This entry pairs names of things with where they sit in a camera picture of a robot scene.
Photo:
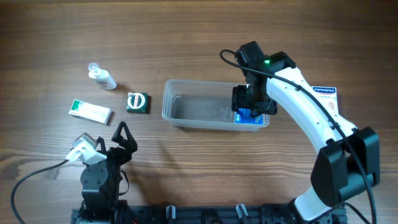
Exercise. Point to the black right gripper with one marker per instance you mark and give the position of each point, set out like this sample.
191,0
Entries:
239,101

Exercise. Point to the small white plastic bottle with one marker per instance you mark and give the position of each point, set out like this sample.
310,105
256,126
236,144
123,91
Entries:
101,77

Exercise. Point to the white green medicine box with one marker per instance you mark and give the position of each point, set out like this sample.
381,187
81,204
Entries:
90,112

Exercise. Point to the blue cough drops box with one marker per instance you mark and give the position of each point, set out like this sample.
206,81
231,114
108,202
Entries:
243,116

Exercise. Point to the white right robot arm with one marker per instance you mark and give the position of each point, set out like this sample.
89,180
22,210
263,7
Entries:
348,158

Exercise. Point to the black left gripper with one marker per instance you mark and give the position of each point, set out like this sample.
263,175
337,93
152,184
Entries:
111,152

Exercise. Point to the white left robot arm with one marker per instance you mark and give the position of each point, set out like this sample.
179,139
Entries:
100,183

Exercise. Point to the clear plastic container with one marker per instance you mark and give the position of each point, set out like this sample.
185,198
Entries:
203,105

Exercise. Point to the white Hansaplast plaster box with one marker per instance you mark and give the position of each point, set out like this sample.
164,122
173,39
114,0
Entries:
329,96

